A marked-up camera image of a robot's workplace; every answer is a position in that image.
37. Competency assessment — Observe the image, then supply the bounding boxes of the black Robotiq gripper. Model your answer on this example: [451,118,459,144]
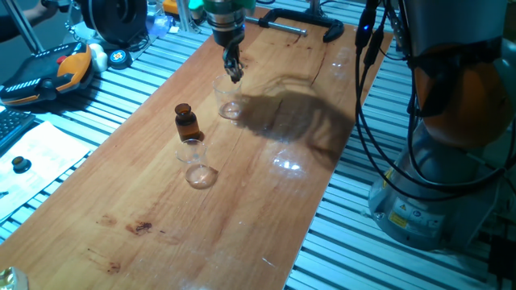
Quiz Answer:
[212,23,246,85]

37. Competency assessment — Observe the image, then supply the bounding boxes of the black silver handheld device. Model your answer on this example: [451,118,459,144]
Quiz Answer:
[40,0,84,29]

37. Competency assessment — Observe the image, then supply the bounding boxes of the person's forearm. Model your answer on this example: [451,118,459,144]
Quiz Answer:
[0,6,44,44]

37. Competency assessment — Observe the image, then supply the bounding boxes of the person's hand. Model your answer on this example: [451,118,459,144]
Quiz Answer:
[38,0,61,17]

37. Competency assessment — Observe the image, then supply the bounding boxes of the clear tapered cup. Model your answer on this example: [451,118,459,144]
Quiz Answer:
[212,73,248,121]

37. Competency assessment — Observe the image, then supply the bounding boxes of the amber glass bottle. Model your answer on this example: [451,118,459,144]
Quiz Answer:
[174,102,202,143]

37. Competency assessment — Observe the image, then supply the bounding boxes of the crumpled clear plastic bag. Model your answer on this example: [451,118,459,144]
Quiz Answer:
[144,14,175,39]

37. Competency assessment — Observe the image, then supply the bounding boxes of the small orange yellow box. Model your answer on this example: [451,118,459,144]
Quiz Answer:
[162,0,181,16]

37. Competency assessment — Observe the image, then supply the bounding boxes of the black C-clamp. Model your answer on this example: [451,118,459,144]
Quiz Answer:
[245,7,346,44]

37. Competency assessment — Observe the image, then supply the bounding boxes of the clear graduated glass beaker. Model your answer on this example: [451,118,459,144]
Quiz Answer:
[175,139,219,190]

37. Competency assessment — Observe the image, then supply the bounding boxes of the black round spool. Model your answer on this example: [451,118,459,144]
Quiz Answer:
[80,0,148,46]

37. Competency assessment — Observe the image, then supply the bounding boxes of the varnished wooden board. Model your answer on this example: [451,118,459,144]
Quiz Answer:
[0,3,394,290]

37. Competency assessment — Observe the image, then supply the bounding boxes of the black orange teach pendant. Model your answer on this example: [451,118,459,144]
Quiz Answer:
[0,41,94,107]

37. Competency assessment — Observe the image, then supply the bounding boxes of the white printed paper sheet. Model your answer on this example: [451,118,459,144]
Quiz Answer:
[0,120,94,225]

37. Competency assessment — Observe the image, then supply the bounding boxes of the black computer keyboard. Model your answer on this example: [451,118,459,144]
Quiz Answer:
[0,108,36,153]

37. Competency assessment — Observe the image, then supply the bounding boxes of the black bottle cap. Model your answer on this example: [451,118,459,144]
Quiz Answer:
[10,155,32,175]

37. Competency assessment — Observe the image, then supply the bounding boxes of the aluminium profile post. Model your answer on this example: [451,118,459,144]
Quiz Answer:
[177,0,202,34]

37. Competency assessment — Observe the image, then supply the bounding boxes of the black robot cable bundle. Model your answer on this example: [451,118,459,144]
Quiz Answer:
[353,0,516,202]

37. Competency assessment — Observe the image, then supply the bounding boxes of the grey metal frame bar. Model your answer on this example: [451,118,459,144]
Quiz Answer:
[2,0,44,54]

